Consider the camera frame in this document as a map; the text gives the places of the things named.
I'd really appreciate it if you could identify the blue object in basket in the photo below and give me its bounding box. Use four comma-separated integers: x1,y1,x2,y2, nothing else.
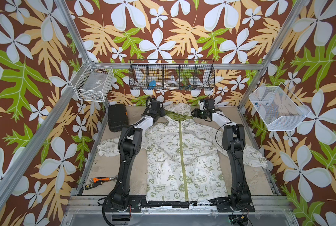
149,81,156,89

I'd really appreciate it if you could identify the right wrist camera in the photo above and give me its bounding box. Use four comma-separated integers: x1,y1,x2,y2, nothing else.
199,99,216,110

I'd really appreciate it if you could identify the black wire basket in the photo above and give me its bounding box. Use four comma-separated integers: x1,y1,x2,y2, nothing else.
128,59,215,91

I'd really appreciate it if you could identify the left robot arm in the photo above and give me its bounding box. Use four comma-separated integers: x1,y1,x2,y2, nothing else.
104,97,165,211

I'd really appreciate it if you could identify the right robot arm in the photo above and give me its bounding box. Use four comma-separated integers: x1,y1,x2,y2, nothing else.
191,108,255,212

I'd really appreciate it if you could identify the white mesh basket right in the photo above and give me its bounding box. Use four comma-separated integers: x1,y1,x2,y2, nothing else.
249,83,311,131

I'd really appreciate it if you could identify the white green printed jacket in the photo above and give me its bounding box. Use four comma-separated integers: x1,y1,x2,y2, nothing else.
96,103,269,203

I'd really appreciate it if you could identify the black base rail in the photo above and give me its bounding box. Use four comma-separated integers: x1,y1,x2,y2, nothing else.
98,195,255,213

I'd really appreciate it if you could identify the black plastic case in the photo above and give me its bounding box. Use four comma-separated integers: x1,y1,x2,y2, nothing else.
108,104,128,132

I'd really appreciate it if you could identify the white tape roll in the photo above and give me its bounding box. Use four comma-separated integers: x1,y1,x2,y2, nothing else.
166,80,179,87

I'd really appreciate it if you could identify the white wire basket left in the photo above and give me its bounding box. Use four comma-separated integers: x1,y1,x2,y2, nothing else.
71,64,115,103

